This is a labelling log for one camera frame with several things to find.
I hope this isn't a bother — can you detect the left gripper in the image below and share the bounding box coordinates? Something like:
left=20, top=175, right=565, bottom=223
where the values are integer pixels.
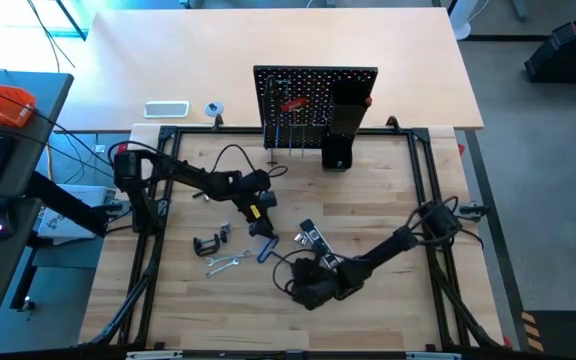
left=228, top=168, right=279, bottom=240

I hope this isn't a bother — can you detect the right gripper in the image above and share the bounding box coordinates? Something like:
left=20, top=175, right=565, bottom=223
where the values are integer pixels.
left=290, top=252, right=365, bottom=312

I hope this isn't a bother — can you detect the blue T-handle hex key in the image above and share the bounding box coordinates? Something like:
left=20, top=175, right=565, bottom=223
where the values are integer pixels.
left=256, top=235, right=294, bottom=265

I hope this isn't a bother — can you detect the black grey spirit level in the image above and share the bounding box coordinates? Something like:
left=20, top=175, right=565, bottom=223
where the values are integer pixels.
left=299, top=218, right=343, bottom=271

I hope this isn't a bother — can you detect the black C-clamp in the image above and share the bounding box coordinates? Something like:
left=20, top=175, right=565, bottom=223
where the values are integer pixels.
left=192, top=233, right=223, bottom=259

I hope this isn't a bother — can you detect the double-prong metal peg hook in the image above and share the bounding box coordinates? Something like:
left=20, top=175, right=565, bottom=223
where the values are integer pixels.
left=262, top=117, right=281, bottom=151
left=287, top=124, right=307, bottom=159
left=265, top=74, right=290, bottom=121

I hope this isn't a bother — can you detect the small silver combination wrench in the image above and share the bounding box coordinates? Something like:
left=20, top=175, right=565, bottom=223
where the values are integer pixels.
left=205, top=257, right=242, bottom=279

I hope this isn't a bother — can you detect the small black pegboard bin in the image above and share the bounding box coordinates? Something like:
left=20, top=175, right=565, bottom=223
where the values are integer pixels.
left=320, top=134, right=354, bottom=173

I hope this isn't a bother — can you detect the tall black pegboard bin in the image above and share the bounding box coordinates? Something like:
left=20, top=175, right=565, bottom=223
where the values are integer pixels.
left=328, top=79, right=373, bottom=137

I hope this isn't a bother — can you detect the white rectangular tray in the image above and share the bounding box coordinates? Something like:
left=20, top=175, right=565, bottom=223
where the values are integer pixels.
left=143, top=100, right=191, bottom=119

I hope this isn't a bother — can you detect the black perforated pegboard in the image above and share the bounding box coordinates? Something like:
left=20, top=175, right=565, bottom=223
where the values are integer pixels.
left=252, top=64, right=380, bottom=169

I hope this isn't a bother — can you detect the light wooden table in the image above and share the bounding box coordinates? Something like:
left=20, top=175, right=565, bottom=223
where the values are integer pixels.
left=56, top=7, right=485, bottom=132

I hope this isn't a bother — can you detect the black desk brace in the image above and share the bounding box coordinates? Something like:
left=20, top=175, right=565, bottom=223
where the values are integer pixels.
left=25, top=171, right=111, bottom=237

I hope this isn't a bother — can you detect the white printed box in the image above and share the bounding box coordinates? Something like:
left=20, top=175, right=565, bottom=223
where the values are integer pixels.
left=37, top=183, right=117, bottom=241

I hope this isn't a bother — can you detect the black desk foot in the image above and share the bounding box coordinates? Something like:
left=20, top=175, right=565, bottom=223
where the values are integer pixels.
left=10, top=239, right=39, bottom=314

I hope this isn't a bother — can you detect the black computer mouse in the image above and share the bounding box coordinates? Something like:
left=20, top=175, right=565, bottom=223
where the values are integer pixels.
left=0, top=198, right=18, bottom=240

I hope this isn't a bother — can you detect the white stand base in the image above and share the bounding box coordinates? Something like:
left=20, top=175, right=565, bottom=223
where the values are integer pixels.
left=450, top=0, right=480, bottom=41

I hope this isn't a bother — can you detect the black and red tool case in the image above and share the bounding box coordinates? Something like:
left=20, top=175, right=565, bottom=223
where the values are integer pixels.
left=524, top=19, right=576, bottom=84

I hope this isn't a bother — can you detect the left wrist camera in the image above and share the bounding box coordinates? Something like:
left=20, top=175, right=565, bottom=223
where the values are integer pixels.
left=256, top=189, right=279, bottom=211

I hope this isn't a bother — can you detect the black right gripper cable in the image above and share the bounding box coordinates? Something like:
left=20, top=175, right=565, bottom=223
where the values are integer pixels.
left=271, top=248, right=312, bottom=297

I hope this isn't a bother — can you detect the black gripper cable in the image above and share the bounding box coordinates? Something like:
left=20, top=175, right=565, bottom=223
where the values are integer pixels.
left=210, top=143, right=289, bottom=180
left=271, top=248, right=312, bottom=297

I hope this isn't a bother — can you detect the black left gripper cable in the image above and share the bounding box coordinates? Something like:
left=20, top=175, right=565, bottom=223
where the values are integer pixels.
left=210, top=143, right=289, bottom=180

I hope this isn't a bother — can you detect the silver edge bracket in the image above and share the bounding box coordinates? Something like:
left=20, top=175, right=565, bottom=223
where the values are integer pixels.
left=126, top=349, right=184, bottom=360
left=405, top=351, right=463, bottom=360

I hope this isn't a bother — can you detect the black cable connector fixture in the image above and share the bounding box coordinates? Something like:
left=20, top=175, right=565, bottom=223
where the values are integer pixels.
left=459, top=201, right=491, bottom=221

